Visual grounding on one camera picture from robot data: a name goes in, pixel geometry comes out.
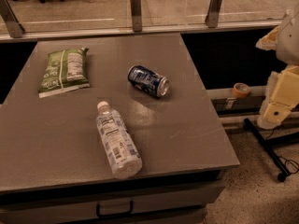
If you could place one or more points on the black stand leg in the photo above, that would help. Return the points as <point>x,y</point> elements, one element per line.
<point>268,144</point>

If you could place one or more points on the green chip bag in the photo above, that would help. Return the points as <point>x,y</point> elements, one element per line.
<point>66,71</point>

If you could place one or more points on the right metal rail bracket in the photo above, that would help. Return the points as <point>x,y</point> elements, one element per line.
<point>212,16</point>

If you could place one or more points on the metal rail bracket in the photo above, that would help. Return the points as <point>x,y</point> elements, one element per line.
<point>136,14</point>
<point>212,16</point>
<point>14,27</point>

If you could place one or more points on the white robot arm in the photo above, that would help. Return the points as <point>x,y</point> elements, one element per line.
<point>282,89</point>

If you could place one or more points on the middle metal rail bracket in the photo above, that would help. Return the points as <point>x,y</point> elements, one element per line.
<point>136,14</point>

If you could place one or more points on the orange tape roll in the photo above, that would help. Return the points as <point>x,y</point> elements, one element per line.
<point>241,90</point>

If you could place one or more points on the black drawer handle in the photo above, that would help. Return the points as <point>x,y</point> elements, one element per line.
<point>113,209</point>

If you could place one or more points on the clear plastic water bottle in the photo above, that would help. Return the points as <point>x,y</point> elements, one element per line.
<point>122,154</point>

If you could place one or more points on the left metal rail bracket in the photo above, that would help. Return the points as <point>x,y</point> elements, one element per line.
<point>14,27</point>

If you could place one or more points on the blue pepsi can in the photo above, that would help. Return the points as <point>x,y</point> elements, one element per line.
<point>148,81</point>

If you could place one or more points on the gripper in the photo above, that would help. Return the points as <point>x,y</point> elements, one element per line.
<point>290,39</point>

